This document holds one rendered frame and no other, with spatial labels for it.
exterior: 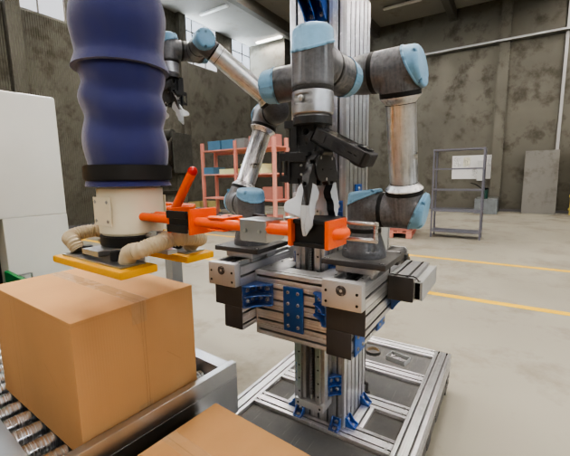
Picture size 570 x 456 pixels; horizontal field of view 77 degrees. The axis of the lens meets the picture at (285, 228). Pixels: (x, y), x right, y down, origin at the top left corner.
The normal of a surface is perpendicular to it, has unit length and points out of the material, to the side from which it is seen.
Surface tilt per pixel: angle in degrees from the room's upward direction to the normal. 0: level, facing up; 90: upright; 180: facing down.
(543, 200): 80
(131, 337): 90
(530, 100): 90
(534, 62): 90
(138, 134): 74
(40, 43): 90
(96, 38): 101
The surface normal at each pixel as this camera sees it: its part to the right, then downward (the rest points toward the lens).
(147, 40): 0.89, 0.23
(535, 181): -0.53, -0.04
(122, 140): 0.25, -0.13
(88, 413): 0.81, 0.07
